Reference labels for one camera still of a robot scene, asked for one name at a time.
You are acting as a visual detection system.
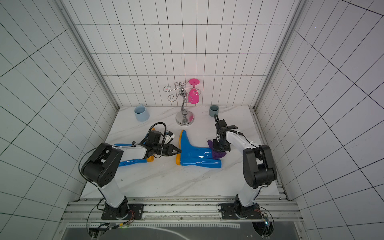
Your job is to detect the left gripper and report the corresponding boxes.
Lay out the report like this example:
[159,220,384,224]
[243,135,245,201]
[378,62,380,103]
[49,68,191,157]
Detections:
[154,143,182,157]

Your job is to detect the purple cloth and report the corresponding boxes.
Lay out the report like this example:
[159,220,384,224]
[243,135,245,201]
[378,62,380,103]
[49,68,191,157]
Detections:
[207,140,227,160]

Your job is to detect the blue rubber boot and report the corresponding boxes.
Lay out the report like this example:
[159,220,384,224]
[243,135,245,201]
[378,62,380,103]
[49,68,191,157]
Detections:
[113,127,156,167]
[176,130,222,169]

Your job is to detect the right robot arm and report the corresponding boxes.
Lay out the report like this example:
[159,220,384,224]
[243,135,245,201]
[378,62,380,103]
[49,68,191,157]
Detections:
[213,115,278,215]

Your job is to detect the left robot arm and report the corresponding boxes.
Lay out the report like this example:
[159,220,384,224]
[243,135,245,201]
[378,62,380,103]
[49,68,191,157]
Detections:
[80,130,182,212]

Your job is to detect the chrome glass holder stand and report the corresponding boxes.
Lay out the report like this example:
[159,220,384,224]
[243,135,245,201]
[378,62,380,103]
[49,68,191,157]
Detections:
[163,82,202,127]

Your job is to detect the grey-green mug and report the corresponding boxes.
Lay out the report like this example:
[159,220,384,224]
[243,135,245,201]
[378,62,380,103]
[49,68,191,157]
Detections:
[209,105,220,118]

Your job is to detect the light blue mug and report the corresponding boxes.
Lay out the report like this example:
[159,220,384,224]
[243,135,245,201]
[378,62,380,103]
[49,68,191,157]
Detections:
[134,105,150,122]

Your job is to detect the pink wine glass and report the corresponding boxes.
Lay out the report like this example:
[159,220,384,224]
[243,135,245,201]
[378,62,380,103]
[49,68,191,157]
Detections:
[188,79,200,104]

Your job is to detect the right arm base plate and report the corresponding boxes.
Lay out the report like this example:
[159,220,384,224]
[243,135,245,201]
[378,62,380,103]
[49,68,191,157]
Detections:
[218,202,262,220]

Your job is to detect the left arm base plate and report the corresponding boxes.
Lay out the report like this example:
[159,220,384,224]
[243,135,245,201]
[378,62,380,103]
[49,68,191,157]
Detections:
[101,204,144,221]

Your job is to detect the aluminium mounting rail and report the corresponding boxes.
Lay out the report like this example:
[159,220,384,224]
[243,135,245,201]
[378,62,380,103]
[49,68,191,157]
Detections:
[61,196,304,224]

